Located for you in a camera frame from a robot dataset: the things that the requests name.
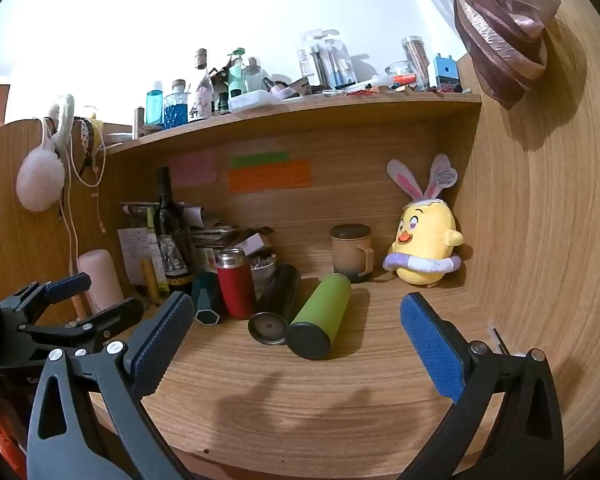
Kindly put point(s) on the round glass container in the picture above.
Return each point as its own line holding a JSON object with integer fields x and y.
{"x": 399, "y": 70}

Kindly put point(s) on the tall clear jar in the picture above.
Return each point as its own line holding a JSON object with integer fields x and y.
{"x": 416, "y": 57}

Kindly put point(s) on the green sticky note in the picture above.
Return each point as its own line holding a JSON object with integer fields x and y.
{"x": 258, "y": 160}

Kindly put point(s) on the stack of papers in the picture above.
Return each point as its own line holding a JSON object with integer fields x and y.
{"x": 207, "y": 232}

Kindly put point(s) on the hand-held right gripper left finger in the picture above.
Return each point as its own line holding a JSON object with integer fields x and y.
{"x": 162, "y": 342}

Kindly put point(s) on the beige mug with lid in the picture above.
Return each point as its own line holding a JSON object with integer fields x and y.
{"x": 349, "y": 255}

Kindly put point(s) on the yellow chick plush toy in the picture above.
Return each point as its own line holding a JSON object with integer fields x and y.
{"x": 425, "y": 240}

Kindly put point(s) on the clear printed bottle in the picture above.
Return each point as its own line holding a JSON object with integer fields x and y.
{"x": 205, "y": 97}

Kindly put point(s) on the orange cloth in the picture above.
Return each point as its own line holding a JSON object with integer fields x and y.
{"x": 2, "y": 435}

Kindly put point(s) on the white marker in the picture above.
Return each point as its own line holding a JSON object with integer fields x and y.
{"x": 374, "y": 83}

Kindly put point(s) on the glass jar with bits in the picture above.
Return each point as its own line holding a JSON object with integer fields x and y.
{"x": 263, "y": 270}

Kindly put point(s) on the green thermos cup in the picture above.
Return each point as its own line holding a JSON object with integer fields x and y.
{"x": 320, "y": 312}

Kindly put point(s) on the blue pencil sharpener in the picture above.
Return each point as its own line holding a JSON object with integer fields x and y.
{"x": 446, "y": 72}

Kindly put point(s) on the clear glass bottle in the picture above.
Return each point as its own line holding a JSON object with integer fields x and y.
{"x": 253, "y": 76}

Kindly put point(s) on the white plastic tray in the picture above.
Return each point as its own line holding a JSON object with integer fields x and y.
{"x": 252, "y": 101}

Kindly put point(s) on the black thermos cup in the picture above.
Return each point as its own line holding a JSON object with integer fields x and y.
{"x": 280, "y": 292}

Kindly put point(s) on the orange sticky note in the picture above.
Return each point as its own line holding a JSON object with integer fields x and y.
{"x": 270, "y": 177}

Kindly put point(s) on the teal hexagonal cup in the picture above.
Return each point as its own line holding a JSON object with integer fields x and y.
{"x": 207, "y": 297}

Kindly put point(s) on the blue liquid bottle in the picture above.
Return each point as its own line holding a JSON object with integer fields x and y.
{"x": 155, "y": 105}

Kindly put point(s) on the brown hanging cloth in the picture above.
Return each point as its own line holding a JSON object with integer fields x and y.
{"x": 500, "y": 50}

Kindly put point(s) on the wooden desk hutch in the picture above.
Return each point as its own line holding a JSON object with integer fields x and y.
{"x": 360, "y": 195}

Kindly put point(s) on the blue bead jar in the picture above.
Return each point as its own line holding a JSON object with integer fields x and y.
{"x": 176, "y": 110}

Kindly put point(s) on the red thermos cup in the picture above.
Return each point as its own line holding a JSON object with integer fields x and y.
{"x": 236, "y": 285}

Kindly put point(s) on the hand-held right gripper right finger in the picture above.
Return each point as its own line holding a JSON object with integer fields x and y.
{"x": 432, "y": 345}

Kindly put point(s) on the blister pack of pens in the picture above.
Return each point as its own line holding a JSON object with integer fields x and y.
{"x": 325, "y": 62}

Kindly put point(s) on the round metal cup lid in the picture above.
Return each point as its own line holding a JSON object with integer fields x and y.
{"x": 267, "y": 329}

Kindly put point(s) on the yellow tube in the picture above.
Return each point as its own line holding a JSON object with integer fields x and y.
{"x": 149, "y": 277}

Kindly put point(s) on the white fluffy earmuffs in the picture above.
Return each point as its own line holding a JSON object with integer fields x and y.
{"x": 40, "y": 176}

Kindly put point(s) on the pink cylinder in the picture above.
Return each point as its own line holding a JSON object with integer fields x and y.
{"x": 101, "y": 280}

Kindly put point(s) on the dark wine bottle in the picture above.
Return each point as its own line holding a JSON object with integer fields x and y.
{"x": 169, "y": 225}

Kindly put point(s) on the pink sticky note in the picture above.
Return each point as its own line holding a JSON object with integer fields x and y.
{"x": 194, "y": 169}

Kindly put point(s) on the green pump bottle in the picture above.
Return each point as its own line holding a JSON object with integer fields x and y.
{"x": 236, "y": 77}

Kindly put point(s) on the white note paper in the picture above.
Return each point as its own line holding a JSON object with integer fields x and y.
{"x": 132, "y": 252}

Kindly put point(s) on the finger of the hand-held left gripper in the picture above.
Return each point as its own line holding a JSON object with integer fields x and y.
{"x": 115, "y": 316}
{"x": 69, "y": 288}

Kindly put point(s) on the thin pen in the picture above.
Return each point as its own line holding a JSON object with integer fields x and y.
{"x": 498, "y": 339}

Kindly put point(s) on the dark headbands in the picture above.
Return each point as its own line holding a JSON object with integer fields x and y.
{"x": 86, "y": 135}

